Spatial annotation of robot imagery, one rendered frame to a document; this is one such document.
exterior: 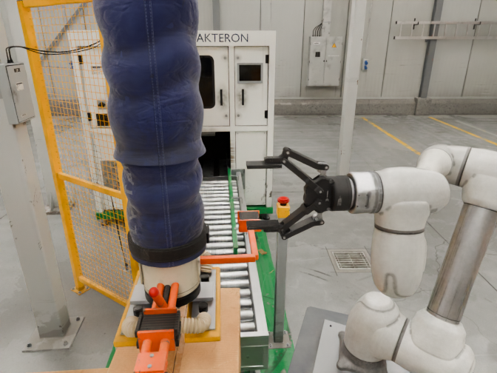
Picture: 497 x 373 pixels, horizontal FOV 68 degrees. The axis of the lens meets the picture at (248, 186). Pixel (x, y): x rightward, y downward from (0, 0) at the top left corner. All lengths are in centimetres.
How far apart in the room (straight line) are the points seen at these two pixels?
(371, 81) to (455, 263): 958
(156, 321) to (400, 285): 57
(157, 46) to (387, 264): 67
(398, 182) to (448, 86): 1084
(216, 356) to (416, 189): 81
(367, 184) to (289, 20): 953
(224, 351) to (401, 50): 1017
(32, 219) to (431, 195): 217
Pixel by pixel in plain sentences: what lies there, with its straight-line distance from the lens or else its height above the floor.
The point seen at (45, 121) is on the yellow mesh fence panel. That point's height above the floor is 137.
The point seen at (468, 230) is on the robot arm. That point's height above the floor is 133.
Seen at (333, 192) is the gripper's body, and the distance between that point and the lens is 77.
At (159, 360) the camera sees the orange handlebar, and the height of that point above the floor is 124.
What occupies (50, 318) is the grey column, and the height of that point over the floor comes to 18.
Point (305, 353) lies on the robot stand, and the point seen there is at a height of 75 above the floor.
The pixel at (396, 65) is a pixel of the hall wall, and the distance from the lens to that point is 1094.
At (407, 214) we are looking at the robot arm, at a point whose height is 155.
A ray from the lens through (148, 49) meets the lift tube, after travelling 87.
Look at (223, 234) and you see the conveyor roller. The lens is 278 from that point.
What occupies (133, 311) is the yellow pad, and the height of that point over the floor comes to 114.
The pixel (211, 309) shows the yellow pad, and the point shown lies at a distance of 117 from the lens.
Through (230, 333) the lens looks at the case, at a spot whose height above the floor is 94.
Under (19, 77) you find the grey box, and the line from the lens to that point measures 234.
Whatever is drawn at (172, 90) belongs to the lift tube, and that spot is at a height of 177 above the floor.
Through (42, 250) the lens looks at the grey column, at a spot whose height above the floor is 69.
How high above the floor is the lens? 187
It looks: 22 degrees down
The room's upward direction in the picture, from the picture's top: straight up
